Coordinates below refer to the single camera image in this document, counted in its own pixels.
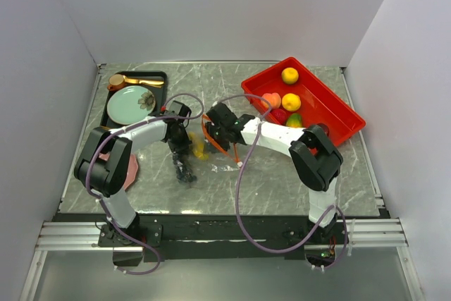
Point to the yellow fake banana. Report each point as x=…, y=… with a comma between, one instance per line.
x=198, y=146

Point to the small brown cup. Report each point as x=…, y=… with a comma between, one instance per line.
x=116, y=82

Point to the dark red fake apple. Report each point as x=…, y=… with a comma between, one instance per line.
x=325, y=128

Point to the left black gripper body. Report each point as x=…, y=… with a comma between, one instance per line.
x=181, y=142

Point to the red fake strawberry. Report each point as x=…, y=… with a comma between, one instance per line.
x=280, y=116

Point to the clear zip top bag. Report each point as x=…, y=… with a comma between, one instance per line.
x=232, y=153

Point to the dark fake grapes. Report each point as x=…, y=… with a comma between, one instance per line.
x=180, y=159

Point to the teal flower plate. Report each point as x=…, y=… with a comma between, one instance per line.
x=130, y=105

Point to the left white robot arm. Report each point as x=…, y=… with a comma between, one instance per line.
x=103, y=163

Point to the red plastic bin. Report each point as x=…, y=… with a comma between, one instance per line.
x=319, y=104

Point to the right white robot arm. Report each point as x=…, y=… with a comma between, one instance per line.
x=315, y=158

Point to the pink dotted plate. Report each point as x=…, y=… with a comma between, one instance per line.
x=132, y=171

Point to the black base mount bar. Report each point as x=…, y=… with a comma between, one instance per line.
x=184, y=236

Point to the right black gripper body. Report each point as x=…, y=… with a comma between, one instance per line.
x=218, y=134

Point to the fake peach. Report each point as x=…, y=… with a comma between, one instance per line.
x=271, y=100

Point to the fake orange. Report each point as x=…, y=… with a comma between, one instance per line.
x=291, y=102

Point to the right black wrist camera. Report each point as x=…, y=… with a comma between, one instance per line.
x=222, y=114

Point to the gold spoon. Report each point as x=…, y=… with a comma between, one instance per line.
x=152, y=83

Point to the yellow green fake mango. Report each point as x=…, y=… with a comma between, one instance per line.
x=289, y=76

